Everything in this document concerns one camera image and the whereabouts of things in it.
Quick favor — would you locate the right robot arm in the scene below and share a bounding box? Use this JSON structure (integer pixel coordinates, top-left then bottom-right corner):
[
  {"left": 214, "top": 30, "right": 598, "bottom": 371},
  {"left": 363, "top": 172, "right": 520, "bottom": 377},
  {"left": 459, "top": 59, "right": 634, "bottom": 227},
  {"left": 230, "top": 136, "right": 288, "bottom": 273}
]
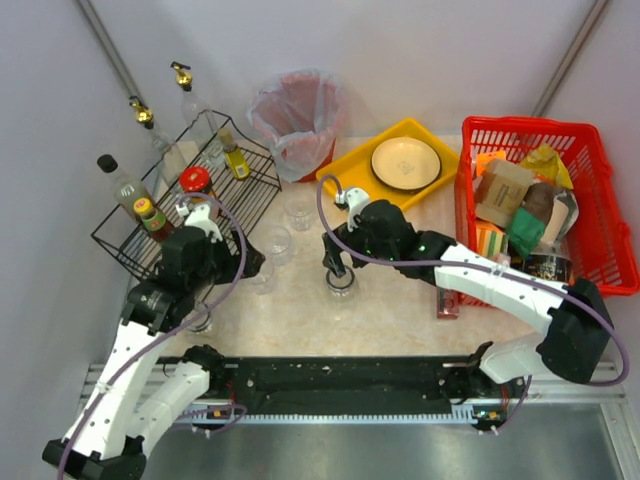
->
[{"left": 243, "top": 188, "right": 615, "bottom": 385}]

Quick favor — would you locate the dark sauce bottle black cap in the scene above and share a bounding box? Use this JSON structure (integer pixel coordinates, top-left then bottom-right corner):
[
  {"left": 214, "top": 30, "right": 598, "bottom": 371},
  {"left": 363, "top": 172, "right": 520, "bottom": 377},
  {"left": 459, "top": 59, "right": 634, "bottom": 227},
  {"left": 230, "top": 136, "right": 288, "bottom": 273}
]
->
[{"left": 97, "top": 154, "right": 151, "bottom": 223}]

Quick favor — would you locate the red bin with plastic bag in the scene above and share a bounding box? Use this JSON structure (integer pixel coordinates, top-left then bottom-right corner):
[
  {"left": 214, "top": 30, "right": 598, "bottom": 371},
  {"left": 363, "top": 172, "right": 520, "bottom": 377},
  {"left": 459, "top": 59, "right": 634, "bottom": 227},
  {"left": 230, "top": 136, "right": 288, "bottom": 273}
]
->
[{"left": 247, "top": 68, "right": 348, "bottom": 183}]

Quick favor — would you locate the red lid chili jar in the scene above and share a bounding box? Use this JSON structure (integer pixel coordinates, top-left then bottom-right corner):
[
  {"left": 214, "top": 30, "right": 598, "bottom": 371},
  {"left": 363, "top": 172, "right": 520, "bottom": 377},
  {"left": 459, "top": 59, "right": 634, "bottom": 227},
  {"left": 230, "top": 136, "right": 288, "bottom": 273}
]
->
[{"left": 179, "top": 166, "right": 217, "bottom": 198}]

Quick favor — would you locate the sauce bottle yellow cap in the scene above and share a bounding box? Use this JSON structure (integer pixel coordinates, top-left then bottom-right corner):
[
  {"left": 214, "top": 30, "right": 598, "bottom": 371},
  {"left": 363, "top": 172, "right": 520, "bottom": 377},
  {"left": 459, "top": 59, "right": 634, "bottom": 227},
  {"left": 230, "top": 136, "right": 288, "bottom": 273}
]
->
[{"left": 133, "top": 197, "right": 174, "bottom": 243}]

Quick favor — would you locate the black round tin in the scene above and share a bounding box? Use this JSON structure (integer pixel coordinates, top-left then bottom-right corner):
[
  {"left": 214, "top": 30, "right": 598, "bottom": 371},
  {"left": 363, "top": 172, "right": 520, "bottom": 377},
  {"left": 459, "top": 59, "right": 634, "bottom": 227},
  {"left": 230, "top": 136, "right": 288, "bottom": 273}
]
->
[{"left": 511, "top": 244, "right": 574, "bottom": 284}]

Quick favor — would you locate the glass oil bottle gold spout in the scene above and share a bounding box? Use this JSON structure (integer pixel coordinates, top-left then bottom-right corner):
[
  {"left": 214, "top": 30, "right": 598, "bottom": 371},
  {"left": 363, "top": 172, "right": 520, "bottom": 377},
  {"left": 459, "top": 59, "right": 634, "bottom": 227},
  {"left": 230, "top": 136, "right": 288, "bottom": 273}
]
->
[{"left": 128, "top": 95, "right": 187, "bottom": 191}]

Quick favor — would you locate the brown paper box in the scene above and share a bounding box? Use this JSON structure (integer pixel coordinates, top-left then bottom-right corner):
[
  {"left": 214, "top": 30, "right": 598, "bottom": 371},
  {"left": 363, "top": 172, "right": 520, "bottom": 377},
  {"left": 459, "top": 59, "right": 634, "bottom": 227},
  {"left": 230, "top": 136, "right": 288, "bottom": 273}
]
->
[{"left": 474, "top": 159, "right": 535, "bottom": 228}]

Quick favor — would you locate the grey cable duct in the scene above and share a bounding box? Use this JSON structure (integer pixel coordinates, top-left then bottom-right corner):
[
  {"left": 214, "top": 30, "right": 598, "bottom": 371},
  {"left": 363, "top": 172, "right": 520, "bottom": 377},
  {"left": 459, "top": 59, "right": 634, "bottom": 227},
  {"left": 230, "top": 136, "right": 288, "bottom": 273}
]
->
[{"left": 175, "top": 404, "right": 506, "bottom": 428}]

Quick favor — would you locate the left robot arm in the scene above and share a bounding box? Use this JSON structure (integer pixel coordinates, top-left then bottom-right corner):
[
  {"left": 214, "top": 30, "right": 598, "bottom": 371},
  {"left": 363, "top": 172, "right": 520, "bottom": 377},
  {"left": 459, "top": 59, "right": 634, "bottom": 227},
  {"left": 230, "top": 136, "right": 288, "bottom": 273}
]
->
[{"left": 42, "top": 220, "right": 264, "bottom": 479}]

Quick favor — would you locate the brown foil pouch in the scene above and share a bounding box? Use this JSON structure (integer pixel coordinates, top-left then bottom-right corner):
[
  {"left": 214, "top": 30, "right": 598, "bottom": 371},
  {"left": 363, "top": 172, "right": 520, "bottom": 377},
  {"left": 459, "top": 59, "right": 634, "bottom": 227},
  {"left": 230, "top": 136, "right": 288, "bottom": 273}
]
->
[{"left": 524, "top": 182, "right": 580, "bottom": 245}]

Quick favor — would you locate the black wire rack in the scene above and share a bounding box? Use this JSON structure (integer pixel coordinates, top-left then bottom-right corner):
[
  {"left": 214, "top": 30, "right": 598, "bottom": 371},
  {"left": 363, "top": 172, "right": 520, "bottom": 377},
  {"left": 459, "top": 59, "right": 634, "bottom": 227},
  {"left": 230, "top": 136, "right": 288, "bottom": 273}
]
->
[{"left": 91, "top": 111, "right": 282, "bottom": 280}]

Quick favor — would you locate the green bag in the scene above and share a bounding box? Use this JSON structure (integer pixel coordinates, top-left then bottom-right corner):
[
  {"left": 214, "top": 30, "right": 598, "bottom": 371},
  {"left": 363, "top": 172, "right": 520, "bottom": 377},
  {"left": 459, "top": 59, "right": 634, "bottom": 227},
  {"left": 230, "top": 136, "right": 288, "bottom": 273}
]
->
[{"left": 507, "top": 208, "right": 546, "bottom": 257}]

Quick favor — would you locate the red snack packet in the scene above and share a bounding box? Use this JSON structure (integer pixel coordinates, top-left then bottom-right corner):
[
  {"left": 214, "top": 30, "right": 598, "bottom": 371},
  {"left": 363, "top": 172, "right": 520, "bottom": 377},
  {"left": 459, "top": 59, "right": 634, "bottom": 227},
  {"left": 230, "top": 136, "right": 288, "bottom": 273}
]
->
[{"left": 436, "top": 287, "right": 460, "bottom": 320}]

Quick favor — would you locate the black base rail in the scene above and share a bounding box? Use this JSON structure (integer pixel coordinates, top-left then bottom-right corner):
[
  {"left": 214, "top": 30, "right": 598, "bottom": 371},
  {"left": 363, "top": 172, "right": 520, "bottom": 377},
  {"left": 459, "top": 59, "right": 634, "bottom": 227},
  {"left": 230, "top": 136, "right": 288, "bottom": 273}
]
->
[{"left": 154, "top": 354, "right": 531, "bottom": 416}]

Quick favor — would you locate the red plastic basket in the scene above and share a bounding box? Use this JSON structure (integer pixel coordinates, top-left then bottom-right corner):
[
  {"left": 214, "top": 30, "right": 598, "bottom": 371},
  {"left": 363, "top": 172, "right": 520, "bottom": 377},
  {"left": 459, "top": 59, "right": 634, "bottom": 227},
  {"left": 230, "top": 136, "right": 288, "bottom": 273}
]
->
[{"left": 454, "top": 116, "right": 639, "bottom": 298}]

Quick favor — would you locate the colourful sponge stack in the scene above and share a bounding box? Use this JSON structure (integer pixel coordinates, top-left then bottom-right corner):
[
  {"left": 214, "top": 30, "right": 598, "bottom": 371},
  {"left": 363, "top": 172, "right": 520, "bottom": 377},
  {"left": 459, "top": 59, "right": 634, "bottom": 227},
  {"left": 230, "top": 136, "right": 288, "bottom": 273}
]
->
[{"left": 476, "top": 220, "right": 509, "bottom": 259}]

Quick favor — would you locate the clear glass cup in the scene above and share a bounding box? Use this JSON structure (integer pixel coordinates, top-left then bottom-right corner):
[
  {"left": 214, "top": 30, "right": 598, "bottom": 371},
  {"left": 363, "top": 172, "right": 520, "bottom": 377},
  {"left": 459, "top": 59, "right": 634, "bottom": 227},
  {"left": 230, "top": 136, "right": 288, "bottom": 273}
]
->
[
  {"left": 262, "top": 225, "right": 294, "bottom": 266},
  {"left": 247, "top": 258, "right": 276, "bottom": 295},
  {"left": 284, "top": 197, "right": 315, "bottom": 232}
]

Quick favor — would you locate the yellow plastic tray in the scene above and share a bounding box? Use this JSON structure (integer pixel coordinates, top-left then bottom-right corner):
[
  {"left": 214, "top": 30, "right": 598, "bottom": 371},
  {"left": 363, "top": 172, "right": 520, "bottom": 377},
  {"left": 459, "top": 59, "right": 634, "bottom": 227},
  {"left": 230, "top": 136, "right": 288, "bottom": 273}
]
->
[{"left": 316, "top": 118, "right": 459, "bottom": 211}]

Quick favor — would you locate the glass jar metal rim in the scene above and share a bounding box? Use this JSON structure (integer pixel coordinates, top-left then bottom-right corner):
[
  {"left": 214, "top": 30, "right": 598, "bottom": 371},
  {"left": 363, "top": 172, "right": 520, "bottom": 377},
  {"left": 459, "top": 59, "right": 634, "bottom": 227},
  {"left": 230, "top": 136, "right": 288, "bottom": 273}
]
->
[{"left": 325, "top": 269, "right": 360, "bottom": 308}]

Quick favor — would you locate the glass jar left front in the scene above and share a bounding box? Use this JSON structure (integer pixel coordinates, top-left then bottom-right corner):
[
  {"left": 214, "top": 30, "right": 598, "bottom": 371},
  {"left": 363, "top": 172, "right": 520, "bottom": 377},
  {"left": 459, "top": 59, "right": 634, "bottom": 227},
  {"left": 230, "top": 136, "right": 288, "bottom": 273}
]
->
[{"left": 183, "top": 301, "right": 213, "bottom": 334}]

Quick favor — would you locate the yellow snack bag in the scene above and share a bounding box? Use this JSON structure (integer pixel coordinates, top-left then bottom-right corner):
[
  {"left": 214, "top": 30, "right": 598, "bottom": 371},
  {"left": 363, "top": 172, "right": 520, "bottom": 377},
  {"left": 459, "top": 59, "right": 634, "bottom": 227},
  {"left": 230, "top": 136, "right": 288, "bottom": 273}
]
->
[{"left": 519, "top": 144, "right": 574, "bottom": 190}]

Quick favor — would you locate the small yellow label bottle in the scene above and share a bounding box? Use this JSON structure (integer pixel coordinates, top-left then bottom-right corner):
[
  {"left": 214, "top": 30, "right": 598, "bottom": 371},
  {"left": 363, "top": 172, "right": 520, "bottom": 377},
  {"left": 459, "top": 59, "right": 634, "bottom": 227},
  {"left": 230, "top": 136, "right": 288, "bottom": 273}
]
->
[{"left": 218, "top": 127, "right": 250, "bottom": 180}]

